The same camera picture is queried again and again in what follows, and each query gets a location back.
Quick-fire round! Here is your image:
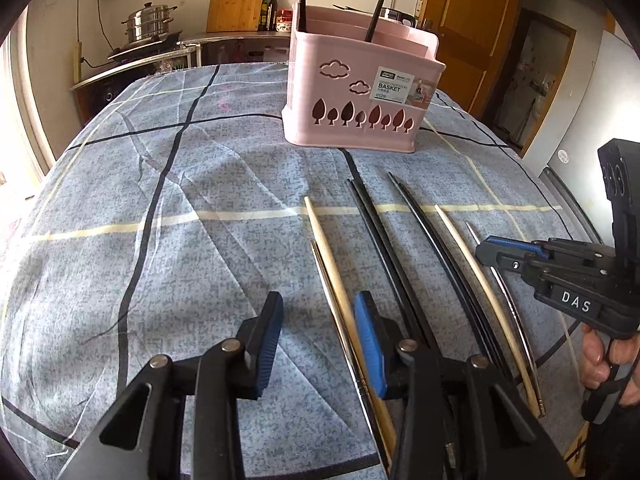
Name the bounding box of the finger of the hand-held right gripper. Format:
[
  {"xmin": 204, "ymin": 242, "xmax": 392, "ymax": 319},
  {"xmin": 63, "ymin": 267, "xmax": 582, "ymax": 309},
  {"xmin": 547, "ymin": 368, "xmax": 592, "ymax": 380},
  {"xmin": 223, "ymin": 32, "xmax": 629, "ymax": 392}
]
[
  {"xmin": 481, "ymin": 255, "xmax": 552, "ymax": 287},
  {"xmin": 475, "ymin": 237, "xmax": 549, "ymax": 262}
]

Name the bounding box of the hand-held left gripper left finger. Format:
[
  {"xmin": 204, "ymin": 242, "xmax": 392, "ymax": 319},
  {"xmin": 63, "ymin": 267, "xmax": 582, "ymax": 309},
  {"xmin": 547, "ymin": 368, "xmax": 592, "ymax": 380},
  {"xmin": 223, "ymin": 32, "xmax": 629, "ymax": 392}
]
[{"xmin": 57, "ymin": 290, "xmax": 285, "ymax": 480}]

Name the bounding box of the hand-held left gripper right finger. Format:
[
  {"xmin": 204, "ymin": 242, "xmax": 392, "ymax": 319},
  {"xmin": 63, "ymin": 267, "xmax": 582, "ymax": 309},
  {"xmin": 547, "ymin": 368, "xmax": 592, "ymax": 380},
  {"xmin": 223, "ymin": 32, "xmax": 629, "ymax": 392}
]
[{"xmin": 353, "ymin": 290, "xmax": 573, "ymax": 480}]

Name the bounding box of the metal chopstick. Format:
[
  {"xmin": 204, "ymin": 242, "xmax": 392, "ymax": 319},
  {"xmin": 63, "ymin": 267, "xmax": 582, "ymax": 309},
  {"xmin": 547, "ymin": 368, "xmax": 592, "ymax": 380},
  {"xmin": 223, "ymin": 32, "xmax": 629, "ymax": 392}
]
[
  {"xmin": 310, "ymin": 240, "xmax": 391, "ymax": 471},
  {"xmin": 465, "ymin": 220, "xmax": 542, "ymax": 406}
]

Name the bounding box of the wooden chopstick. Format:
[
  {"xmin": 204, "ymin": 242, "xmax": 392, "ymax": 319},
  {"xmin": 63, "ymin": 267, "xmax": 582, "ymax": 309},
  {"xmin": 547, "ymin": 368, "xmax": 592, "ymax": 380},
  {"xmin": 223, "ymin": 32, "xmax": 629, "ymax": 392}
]
[
  {"xmin": 304, "ymin": 196, "xmax": 396, "ymax": 466},
  {"xmin": 434, "ymin": 204, "xmax": 546, "ymax": 418}
]

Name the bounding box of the pink plastic utensil basket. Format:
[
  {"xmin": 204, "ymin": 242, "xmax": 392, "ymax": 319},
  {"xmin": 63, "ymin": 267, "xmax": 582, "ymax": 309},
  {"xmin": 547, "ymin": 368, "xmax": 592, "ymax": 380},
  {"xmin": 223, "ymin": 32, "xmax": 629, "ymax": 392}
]
[{"xmin": 281, "ymin": 2, "xmax": 447, "ymax": 153}]

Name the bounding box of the person's right hand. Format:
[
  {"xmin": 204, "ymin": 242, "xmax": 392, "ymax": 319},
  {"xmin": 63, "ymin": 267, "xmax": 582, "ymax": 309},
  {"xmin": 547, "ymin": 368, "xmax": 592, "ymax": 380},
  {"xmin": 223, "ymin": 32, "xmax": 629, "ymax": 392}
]
[{"xmin": 580, "ymin": 321, "xmax": 640, "ymax": 392}]

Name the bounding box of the white refrigerator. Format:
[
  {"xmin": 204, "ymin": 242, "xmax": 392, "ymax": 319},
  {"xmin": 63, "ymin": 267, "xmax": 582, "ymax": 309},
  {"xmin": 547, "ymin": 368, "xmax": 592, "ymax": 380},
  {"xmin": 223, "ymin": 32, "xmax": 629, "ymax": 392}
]
[{"xmin": 520, "ymin": 30, "xmax": 640, "ymax": 241}]

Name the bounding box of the wooden door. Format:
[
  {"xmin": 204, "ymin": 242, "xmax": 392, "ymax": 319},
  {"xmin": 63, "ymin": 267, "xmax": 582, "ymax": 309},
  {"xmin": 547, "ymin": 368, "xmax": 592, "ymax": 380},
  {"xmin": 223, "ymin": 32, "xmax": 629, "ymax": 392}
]
[{"xmin": 417, "ymin": 0, "xmax": 521, "ymax": 118}]

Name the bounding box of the low steel shelf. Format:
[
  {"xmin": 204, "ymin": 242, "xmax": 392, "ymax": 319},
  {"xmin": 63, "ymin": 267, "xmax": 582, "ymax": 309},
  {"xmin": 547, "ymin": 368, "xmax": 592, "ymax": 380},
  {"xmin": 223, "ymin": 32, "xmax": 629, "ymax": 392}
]
[{"xmin": 70, "ymin": 42, "xmax": 201, "ymax": 126}]

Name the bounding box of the steel kitchen table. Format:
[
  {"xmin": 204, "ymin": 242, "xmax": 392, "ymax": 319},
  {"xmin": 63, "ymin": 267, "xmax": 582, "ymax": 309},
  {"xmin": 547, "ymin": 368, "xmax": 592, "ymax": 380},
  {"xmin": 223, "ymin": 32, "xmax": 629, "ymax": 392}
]
[{"xmin": 180, "ymin": 30, "xmax": 293, "ymax": 68}]

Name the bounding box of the induction cooker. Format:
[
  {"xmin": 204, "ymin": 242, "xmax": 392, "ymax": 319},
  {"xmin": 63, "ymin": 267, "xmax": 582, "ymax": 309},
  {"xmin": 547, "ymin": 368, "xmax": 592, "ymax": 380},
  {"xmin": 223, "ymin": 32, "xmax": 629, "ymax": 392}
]
[{"xmin": 107, "ymin": 30, "xmax": 183, "ymax": 61}]

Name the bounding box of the wooden cutting board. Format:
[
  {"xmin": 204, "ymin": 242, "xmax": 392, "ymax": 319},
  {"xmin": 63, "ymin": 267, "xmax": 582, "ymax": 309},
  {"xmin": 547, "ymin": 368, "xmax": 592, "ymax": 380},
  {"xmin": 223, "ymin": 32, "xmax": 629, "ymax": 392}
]
[{"xmin": 206, "ymin": 0, "xmax": 269, "ymax": 33}]

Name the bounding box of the steel steamer pot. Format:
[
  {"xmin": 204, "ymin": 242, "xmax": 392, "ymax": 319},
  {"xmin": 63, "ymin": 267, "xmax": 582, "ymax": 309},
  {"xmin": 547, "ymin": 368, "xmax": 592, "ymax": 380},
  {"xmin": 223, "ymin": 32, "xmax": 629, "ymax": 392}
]
[{"xmin": 121, "ymin": 2, "xmax": 178, "ymax": 45}]

